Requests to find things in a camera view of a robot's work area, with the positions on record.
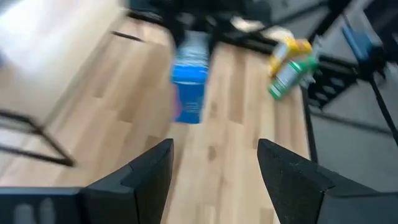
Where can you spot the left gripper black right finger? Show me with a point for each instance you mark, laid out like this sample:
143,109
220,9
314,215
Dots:
295,193

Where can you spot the wooden shelf black metal legs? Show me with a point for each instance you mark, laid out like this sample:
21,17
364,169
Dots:
46,62

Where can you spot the green Apple Jacks cereal box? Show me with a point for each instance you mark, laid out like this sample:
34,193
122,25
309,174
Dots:
289,77

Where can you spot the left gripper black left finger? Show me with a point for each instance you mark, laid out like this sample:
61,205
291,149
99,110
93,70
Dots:
149,193

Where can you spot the blue Rice Krispies cereal box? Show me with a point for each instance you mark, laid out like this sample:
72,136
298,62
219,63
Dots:
189,93

